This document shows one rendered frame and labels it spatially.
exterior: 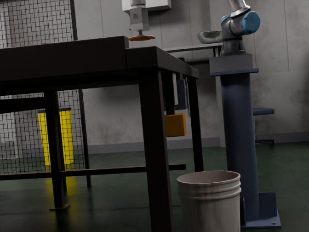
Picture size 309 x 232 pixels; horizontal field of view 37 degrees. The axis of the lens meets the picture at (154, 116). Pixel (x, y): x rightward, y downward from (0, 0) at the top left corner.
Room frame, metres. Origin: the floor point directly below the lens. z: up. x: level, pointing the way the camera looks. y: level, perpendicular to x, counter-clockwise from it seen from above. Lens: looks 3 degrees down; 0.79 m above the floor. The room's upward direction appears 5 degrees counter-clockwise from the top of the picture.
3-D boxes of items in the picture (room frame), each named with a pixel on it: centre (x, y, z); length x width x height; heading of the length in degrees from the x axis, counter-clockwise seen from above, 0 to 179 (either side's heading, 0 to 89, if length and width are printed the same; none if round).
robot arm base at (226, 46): (2.67, -0.48, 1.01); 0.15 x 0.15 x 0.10
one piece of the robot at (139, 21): (2.29, 0.04, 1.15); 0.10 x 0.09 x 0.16; 69
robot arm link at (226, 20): (2.66, -0.49, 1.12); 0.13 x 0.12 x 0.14; 25
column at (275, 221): (2.67, -0.48, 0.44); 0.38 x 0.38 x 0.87; 78
